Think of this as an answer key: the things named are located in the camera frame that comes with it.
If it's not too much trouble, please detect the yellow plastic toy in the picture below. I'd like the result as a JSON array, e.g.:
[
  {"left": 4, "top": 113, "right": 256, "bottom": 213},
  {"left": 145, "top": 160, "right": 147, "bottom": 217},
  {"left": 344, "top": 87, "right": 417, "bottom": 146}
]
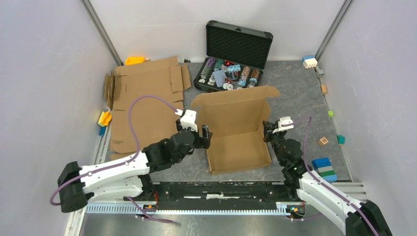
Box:
[{"left": 124, "top": 57, "right": 149, "bottom": 65}]

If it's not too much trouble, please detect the small orange wooden block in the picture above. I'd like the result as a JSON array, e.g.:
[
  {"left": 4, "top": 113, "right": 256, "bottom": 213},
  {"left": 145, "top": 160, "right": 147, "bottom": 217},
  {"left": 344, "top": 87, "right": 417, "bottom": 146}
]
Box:
[{"left": 321, "top": 85, "right": 328, "bottom": 95}]

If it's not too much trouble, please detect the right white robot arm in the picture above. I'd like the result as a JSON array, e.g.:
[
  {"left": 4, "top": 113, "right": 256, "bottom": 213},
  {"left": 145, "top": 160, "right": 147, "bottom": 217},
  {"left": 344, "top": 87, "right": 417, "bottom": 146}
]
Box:
[{"left": 263, "top": 117, "right": 392, "bottom": 236}]

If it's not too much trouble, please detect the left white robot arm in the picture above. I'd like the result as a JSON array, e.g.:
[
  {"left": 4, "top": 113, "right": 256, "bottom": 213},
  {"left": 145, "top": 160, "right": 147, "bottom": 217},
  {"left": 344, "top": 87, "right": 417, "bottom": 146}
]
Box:
[{"left": 50, "top": 120, "right": 212, "bottom": 213}]

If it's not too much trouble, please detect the small grey block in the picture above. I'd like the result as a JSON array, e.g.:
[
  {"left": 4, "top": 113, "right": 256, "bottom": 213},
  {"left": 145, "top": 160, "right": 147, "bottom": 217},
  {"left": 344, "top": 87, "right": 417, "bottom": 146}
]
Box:
[{"left": 315, "top": 68, "right": 325, "bottom": 78}]

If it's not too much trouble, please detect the wooden letter cube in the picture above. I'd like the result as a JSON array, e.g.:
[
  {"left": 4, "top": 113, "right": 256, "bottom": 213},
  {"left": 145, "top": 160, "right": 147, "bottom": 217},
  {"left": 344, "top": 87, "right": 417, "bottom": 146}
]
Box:
[{"left": 317, "top": 137, "right": 329, "bottom": 147}]

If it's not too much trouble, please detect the brown cardboard box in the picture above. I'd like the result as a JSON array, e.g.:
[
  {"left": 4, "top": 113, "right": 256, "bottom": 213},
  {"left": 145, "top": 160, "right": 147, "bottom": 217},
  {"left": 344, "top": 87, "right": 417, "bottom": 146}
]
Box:
[{"left": 190, "top": 86, "right": 280, "bottom": 175}]

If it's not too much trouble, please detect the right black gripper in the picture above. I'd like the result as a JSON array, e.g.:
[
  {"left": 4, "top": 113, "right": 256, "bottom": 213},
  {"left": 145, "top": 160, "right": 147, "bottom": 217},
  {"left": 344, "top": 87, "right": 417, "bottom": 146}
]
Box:
[{"left": 262, "top": 120, "right": 285, "bottom": 165}]

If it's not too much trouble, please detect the flat cardboard sheet stack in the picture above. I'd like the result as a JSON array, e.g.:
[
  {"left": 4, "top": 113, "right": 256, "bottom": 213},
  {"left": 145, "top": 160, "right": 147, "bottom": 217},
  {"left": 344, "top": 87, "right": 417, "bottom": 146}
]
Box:
[{"left": 104, "top": 57, "right": 191, "bottom": 160}]

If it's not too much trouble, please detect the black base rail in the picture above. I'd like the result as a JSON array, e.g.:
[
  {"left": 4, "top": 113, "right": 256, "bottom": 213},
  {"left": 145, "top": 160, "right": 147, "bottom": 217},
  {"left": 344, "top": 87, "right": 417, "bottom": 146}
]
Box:
[{"left": 134, "top": 181, "right": 301, "bottom": 210}]

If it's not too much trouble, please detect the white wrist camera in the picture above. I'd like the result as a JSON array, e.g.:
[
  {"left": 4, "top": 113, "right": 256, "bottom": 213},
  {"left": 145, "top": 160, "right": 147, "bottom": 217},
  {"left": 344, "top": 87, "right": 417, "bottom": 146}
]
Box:
[
  {"left": 272, "top": 116, "right": 294, "bottom": 134},
  {"left": 175, "top": 109, "right": 198, "bottom": 132}
]

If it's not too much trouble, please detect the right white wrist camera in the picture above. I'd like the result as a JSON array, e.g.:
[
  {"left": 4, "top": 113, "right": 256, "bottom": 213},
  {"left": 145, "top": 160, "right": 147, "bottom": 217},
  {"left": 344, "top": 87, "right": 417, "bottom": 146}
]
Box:
[{"left": 272, "top": 116, "right": 294, "bottom": 134}]

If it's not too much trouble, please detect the blue white green block stack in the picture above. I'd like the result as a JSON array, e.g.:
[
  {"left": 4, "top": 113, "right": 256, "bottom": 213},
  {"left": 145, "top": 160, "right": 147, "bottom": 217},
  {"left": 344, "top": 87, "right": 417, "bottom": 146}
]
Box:
[{"left": 312, "top": 157, "right": 338, "bottom": 182}]

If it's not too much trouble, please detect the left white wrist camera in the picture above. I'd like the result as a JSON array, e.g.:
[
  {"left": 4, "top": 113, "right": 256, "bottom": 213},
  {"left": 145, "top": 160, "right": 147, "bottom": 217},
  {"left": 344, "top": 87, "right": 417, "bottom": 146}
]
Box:
[{"left": 175, "top": 109, "right": 198, "bottom": 132}]

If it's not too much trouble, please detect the blue white toy block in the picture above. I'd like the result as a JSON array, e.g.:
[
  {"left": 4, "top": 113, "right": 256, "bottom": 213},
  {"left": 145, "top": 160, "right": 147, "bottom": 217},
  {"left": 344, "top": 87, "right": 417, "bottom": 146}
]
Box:
[{"left": 302, "top": 56, "right": 318, "bottom": 69}]

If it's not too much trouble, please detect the small teal block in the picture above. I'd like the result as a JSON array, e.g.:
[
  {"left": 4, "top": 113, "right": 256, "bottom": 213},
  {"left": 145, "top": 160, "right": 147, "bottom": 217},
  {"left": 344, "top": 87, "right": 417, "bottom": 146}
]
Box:
[{"left": 336, "top": 135, "right": 346, "bottom": 145}]

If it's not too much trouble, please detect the black poker chip case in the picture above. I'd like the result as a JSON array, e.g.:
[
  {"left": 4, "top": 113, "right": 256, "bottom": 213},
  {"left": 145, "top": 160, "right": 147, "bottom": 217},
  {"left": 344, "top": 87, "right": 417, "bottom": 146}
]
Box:
[{"left": 193, "top": 20, "right": 273, "bottom": 92}]

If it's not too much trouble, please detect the yellow orange toy block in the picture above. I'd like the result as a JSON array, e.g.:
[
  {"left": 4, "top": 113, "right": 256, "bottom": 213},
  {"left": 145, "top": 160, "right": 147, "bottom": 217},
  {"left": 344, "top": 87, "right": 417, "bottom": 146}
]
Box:
[{"left": 97, "top": 112, "right": 112, "bottom": 127}]

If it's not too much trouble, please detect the small blue block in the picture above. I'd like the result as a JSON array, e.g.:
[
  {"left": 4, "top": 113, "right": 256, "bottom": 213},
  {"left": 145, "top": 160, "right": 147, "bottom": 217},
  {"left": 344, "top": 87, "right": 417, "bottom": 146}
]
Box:
[{"left": 99, "top": 126, "right": 107, "bottom": 136}]

